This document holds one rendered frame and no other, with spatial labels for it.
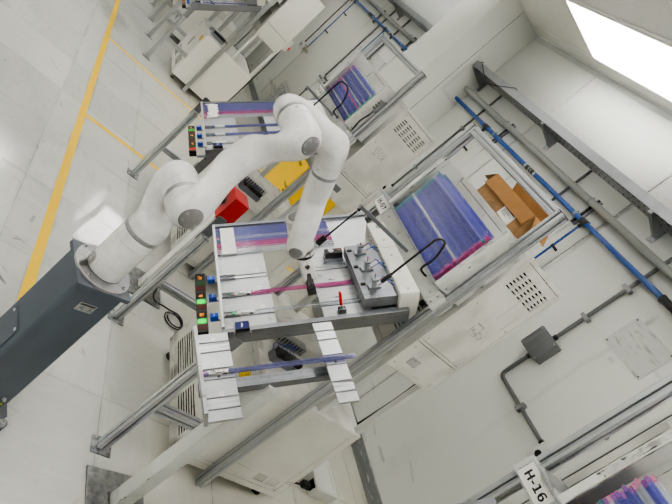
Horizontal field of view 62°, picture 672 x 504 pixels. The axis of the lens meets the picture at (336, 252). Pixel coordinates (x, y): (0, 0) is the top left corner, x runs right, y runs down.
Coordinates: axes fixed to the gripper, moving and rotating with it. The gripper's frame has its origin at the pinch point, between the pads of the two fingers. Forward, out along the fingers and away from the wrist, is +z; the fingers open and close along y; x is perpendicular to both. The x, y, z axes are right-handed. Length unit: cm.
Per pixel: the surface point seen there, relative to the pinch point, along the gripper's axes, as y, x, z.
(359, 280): 4.9, -19.9, 8.2
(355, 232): 46, -28, 16
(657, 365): -5, -169, 105
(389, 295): -5.7, -28.9, 9.7
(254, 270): 25.2, 19.7, 7.7
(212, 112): 187, 28, 5
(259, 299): 7.0, 19.8, 7.7
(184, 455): -37, 56, 31
